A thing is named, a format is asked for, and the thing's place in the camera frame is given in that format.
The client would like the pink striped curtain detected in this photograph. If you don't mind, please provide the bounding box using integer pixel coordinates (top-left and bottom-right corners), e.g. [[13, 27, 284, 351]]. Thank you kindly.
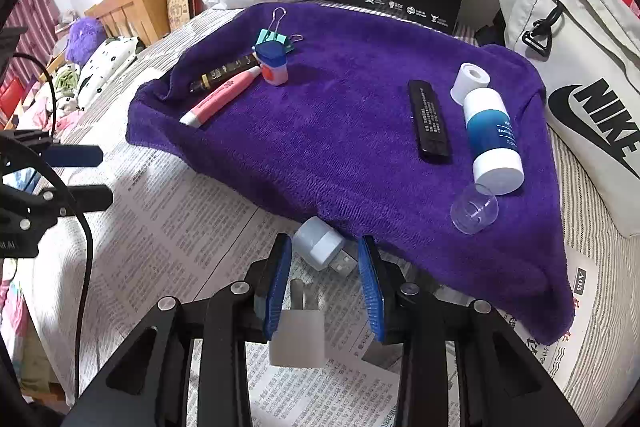
[[4, 0, 57, 108]]

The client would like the pink earpick pen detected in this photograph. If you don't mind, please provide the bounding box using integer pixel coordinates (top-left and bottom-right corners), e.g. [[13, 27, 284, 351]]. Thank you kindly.
[[179, 68, 263, 128]]

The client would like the wooden headboard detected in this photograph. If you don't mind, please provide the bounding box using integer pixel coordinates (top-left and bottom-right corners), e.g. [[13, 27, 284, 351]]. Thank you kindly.
[[84, 0, 173, 48]]

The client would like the blue-lidded pink box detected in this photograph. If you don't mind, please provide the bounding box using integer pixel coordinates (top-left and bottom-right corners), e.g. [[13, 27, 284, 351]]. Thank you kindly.
[[251, 41, 290, 85]]

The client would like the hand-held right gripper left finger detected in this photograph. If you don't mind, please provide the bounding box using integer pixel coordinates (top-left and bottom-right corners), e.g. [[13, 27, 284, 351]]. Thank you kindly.
[[62, 234, 293, 427]]

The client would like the small white cylinder cap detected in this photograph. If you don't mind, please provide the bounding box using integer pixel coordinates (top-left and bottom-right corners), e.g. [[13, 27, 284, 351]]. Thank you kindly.
[[450, 63, 491, 104]]

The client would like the grey sling bag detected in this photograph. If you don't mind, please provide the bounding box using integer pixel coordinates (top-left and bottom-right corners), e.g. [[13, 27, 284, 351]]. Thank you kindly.
[[499, 0, 640, 238]]

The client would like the blue and white bottle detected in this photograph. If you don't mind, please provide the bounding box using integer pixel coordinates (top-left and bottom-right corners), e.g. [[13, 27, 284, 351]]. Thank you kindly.
[[462, 88, 525, 196]]

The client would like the green cloth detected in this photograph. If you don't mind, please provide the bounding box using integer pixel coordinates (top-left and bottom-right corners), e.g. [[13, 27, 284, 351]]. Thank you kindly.
[[54, 63, 82, 100]]

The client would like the dark Grand Reserve box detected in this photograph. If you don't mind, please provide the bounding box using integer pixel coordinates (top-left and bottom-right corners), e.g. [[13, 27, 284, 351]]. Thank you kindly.
[[189, 53, 258, 94]]

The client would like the newspaper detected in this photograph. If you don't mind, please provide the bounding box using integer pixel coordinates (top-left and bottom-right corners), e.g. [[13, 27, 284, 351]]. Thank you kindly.
[[30, 9, 618, 427]]

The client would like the green binder clip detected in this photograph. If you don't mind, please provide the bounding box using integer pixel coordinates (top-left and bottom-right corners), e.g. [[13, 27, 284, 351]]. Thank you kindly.
[[255, 7, 304, 54]]

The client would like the grey round USB light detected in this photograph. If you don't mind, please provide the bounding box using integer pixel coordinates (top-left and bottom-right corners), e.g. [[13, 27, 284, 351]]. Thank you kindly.
[[292, 216, 358, 277]]

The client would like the white spotted pillow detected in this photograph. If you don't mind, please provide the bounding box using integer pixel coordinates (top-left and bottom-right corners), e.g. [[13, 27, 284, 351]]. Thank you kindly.
[[76, 36, 146, 110]]

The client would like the purple plush toy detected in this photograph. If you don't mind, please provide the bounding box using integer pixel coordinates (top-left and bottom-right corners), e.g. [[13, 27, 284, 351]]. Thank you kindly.
[[65, 18, 108, 65]]

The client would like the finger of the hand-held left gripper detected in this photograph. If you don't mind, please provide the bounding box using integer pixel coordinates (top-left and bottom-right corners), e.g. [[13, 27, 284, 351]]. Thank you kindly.
[[0, 181, 115, 233], [0, 131, 104, 168]]

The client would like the purple towel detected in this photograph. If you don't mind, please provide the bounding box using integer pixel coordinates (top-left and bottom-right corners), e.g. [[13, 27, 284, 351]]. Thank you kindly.
[[125, 2, 576, 347]]

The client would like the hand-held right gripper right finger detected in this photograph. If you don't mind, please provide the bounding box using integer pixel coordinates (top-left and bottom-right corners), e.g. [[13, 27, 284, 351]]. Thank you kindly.
[[357, 234, 583, 427]]

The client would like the pink cloth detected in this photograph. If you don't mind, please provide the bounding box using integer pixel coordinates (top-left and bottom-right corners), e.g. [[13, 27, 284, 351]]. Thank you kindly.
[[0, 279, 28, 358]]

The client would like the white plug adapter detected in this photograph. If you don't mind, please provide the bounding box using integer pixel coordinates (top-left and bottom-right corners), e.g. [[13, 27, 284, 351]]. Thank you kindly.
[[267, 279, 326, 368]]

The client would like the wooden plaque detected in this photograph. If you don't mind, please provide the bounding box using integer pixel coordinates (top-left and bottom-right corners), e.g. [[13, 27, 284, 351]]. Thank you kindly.
[[167, 0, 202, 30]]

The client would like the clear plastic cap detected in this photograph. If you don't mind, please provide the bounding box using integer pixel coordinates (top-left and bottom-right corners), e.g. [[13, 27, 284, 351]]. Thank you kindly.
[[450, 182, 500, 235]]

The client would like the black cable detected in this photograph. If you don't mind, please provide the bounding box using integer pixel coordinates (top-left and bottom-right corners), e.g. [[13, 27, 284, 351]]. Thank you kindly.
[[14, 53, 96, 400]]

